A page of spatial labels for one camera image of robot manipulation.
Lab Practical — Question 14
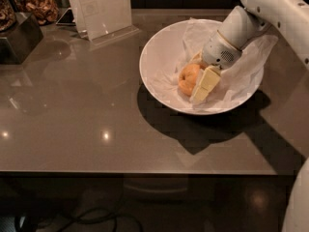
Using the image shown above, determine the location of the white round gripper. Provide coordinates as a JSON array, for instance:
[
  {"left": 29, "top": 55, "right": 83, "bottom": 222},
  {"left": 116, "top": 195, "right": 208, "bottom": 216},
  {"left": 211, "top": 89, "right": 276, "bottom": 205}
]
[{"left": 190, "top": 6, "right": 269, "bottom": 102}]

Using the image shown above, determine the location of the orange fruit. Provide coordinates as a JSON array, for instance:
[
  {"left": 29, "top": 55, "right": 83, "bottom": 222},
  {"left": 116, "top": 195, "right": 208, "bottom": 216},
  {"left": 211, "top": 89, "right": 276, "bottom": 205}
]
[{"left": 178, "top": 64, "right": 201, "bottom": 97}]

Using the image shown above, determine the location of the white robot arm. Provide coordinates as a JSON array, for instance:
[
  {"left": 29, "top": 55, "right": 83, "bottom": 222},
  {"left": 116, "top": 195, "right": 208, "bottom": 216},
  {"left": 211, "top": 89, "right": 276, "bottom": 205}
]
[{"left": 202, "top": 0, "right": 309, "bottom": 232}]

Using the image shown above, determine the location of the white bowl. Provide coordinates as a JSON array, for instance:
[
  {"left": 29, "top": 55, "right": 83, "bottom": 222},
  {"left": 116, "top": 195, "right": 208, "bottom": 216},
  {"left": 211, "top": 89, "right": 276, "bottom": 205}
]
[{"left": 138, "top": 18, "right": 266, "bottom": 116}]

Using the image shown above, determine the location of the white paper liner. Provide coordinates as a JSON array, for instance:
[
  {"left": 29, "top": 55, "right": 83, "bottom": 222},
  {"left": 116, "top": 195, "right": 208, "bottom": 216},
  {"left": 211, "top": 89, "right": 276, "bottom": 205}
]
[{"left": 150, "top": 16, "right": 279, "bottom": 112}]

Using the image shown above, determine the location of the clear acrylic sign holder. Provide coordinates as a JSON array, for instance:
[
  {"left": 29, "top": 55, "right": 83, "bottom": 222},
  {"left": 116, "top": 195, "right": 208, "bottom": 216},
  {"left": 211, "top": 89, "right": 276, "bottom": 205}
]
[{"left": 69, "top": 0, "right": 138, "bottom": 45}]

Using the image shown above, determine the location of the jar of dried fruit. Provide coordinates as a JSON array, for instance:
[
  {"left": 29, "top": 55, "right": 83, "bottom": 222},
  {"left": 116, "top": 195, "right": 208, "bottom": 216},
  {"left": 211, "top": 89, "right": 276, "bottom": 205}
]
[{"left": 14, "top": 0, "right": 59, "bottom": 25}]

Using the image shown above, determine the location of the dark metal box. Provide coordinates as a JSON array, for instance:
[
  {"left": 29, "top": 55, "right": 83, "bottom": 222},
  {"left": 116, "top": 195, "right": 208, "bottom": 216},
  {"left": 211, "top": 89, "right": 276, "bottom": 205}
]
[{"left": 0, "top": 13, "right": 43, "bottom": 65}]

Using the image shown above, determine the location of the jar of nuts at edge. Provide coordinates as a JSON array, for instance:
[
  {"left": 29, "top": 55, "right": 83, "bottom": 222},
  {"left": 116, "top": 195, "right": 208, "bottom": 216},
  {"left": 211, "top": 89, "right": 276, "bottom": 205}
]
[{"left": 0, "top": 0, "right": 16, "bottom": 32}]

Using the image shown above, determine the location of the black floor cable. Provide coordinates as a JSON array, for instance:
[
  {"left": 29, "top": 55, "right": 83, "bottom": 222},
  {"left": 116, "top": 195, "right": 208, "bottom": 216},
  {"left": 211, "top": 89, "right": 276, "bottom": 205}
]
[{"left": 14, "top": 196, "right": 145, "bottom": 232}]

